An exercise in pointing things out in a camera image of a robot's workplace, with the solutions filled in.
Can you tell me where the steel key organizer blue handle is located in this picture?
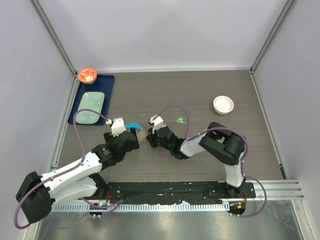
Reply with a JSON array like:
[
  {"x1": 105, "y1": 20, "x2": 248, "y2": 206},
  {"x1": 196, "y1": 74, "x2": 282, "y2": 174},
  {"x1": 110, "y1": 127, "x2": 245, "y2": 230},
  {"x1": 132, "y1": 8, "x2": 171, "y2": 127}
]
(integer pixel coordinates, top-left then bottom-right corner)
[{"x1": 124, "y1": 123, "x2": 149, "y2": 145}]

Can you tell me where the green tag with key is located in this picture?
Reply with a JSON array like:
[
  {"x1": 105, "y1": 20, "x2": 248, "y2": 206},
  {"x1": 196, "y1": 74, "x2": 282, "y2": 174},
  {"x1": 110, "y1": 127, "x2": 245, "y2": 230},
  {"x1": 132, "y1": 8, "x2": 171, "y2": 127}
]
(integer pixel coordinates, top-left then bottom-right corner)
[{"x1": 175, "y1": 117, "x2": 186, "y2": 124}]

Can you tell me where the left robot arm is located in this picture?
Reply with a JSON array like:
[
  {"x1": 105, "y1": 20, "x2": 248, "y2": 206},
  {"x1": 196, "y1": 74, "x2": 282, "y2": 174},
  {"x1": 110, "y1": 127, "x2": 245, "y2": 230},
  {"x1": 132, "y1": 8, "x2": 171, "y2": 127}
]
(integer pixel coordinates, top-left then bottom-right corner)
[{"x1": 15, "y1": 128, "x2": 140, "y2": 224}]

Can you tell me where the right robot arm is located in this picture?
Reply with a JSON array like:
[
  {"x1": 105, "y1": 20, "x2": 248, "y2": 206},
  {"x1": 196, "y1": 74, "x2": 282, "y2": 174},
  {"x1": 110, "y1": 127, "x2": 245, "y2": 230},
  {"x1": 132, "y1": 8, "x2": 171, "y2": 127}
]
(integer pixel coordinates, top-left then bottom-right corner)
[{"x1": 146, "y1": 122, "x2": 247, "y2": 198}]

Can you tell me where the pale green rectangular plate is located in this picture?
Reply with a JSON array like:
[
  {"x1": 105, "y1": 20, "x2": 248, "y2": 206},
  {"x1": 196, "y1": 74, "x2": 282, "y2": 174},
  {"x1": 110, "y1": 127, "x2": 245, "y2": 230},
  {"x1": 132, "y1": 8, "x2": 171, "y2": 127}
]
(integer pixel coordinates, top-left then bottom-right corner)
[{"x1": 75, "y1": 91, "x2": 105, "y2": 125}]

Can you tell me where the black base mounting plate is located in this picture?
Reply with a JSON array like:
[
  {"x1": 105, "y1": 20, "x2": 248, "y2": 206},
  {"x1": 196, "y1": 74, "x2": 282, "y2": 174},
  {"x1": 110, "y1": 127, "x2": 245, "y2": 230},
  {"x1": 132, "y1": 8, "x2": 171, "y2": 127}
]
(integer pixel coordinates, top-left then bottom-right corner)
[{"x1": 85, "y1": 181, "x2": 256, "y2": 205}]

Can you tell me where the dark blue tray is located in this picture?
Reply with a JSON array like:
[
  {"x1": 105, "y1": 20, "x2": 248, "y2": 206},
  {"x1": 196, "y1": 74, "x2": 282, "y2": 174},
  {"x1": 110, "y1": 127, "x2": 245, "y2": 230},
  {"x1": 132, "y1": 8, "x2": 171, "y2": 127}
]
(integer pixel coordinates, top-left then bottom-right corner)
[{"x1": 68, "y1": 75, "x2": 115, "y2": 126}]

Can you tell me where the white bowl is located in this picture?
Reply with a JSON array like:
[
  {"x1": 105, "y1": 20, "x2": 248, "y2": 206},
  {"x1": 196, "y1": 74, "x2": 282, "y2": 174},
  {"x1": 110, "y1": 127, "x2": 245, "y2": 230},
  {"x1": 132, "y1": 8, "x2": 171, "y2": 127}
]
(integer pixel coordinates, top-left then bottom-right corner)
[{"x1": 212, "y1": 95, "x2": 235, "y2": 115}]

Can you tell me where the orange patterned bowl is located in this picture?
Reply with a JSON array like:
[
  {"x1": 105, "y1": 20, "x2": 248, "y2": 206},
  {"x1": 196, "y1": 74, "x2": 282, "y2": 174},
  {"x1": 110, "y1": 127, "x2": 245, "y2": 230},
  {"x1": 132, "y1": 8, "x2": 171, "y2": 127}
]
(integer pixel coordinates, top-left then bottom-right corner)
[{"x1": 77, "y1": 67, "x2": 98, "y2": 84}]

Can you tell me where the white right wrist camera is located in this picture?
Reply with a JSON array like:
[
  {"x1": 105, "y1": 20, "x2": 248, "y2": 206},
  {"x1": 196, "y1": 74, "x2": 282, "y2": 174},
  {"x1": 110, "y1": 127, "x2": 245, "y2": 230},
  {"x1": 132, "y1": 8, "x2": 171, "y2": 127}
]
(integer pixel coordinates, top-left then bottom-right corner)
[{"x1": 148, "y1": 115, "x2": 166, "y2": 134}]

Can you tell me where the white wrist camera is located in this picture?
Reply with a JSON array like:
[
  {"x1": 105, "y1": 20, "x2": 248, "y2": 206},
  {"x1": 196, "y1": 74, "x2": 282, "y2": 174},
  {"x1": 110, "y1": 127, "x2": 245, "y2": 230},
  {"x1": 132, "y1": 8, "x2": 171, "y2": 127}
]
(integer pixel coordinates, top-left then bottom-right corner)
[
  {"x1": 105, "y1": 117, "x2": 126, "y2": 137},
  {"x1": 148, "y1": 115, "x2": 166, "y2": 134}
]

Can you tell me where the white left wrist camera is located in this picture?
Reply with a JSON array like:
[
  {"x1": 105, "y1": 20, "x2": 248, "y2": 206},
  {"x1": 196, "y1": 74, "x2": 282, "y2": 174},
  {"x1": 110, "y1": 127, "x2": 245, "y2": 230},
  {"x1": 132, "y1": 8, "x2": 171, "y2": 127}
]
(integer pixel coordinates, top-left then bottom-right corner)
[{"x1": 105, "y1": 117, "x2": 126, "y2": 137}]

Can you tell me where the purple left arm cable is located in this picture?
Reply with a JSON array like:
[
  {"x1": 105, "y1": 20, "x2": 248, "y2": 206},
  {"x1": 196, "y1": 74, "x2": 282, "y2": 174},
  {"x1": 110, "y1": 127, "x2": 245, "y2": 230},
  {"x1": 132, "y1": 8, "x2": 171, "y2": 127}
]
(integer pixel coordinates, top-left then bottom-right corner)
[{"x1": 13, "y1": 109, "x2": 125, "y2": 230}]

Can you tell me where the white slotted cable duct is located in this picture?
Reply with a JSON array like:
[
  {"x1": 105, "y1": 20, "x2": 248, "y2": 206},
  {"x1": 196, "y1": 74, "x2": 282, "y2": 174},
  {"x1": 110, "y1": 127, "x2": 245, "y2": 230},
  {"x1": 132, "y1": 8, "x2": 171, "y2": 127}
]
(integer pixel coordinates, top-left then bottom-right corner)
[{"x1": 52, "y1": 201, "x2": 230, "y2": 214}]

